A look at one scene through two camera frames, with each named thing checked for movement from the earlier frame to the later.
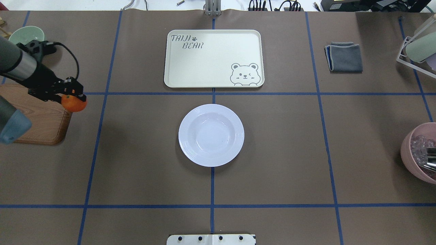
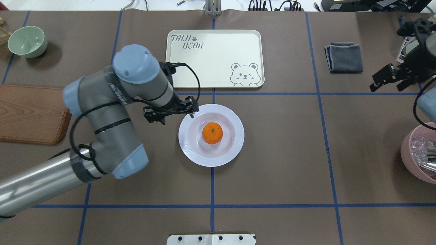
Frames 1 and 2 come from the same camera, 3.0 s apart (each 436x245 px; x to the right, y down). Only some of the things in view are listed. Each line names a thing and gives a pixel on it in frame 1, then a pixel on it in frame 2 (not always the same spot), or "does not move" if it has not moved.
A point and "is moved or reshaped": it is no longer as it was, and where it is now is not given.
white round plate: [212, 135] does not move
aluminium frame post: [213, 7] does not move
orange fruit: [72, 103] is moved or reshaped
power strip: [285, 9] does not move
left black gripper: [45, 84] to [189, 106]
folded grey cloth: [343, 57] does not move
